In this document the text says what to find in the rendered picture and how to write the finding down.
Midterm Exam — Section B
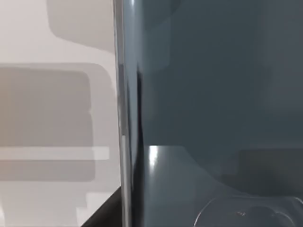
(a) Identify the dark grey glossy box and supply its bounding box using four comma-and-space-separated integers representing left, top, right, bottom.
112, 0, 303, 227

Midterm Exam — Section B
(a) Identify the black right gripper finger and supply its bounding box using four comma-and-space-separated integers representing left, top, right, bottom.
81, 183, 125, 227

